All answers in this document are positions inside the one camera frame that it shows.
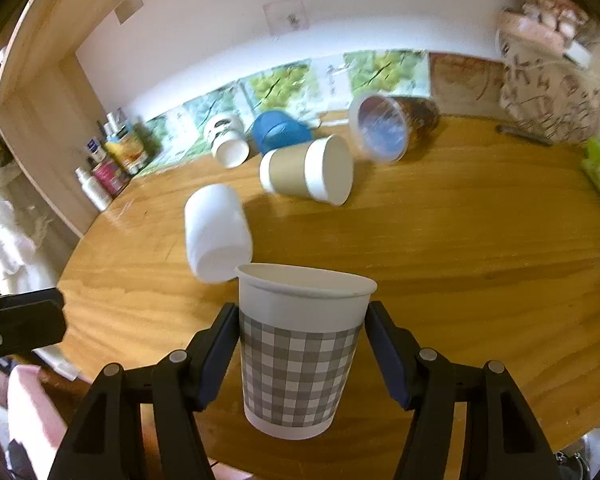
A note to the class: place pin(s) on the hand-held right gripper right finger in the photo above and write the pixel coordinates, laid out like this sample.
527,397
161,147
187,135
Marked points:
389,357

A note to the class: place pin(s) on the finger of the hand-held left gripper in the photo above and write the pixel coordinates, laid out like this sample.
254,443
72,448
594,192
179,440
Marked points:
27,321

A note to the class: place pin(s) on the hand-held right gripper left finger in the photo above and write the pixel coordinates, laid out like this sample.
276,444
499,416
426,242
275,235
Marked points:
218,356

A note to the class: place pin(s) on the grey checked paper cup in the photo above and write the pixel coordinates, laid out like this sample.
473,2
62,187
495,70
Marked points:
300,350

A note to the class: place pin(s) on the plain white cup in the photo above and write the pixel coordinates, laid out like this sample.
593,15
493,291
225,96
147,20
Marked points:
215,230

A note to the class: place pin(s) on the brown sleeved paper cup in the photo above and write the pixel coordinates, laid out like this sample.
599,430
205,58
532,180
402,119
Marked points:
300,170

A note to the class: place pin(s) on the white cup with dark print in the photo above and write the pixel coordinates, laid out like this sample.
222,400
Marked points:
225,140

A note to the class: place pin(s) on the clear plastic cup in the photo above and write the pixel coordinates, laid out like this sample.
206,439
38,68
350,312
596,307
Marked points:
385,127

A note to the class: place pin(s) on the blue plastic cup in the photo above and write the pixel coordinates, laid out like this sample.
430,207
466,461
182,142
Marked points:
280,132

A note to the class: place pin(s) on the white cloth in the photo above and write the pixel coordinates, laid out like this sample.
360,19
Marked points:
15,240

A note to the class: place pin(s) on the pink cloth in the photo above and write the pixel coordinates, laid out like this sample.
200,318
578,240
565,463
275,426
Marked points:
35,415

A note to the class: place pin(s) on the white plastic bottle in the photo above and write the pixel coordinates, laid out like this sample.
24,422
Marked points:
94,190

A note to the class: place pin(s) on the pink cosmetic jar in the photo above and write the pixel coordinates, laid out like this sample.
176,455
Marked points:
110,175

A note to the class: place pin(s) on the blue and white bottle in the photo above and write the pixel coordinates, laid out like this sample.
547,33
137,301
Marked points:
95,150

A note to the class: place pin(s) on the wooden shelf unit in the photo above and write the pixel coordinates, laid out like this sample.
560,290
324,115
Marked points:
35,110

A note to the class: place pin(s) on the dark pen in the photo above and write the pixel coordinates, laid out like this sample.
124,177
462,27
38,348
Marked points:
525,135

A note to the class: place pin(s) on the green leaf print poster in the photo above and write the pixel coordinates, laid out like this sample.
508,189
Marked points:
280,82

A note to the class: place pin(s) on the brown printed board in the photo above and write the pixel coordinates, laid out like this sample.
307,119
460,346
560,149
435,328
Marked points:
465,82

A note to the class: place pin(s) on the beige patterned bag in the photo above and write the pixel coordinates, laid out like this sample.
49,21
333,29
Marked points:
550,95

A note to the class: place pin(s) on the dried flower bunch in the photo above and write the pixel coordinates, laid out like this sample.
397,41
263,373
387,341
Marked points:
552,2

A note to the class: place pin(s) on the pale square wall sticker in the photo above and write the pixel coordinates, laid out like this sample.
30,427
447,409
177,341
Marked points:
286,16

